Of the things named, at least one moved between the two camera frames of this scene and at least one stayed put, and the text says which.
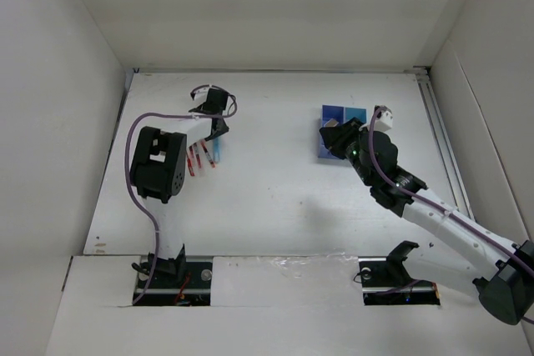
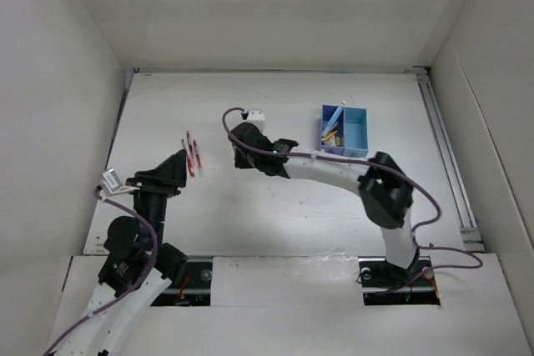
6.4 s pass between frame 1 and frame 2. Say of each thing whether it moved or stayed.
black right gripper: moved
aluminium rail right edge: stayed
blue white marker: moved
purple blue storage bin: stayed
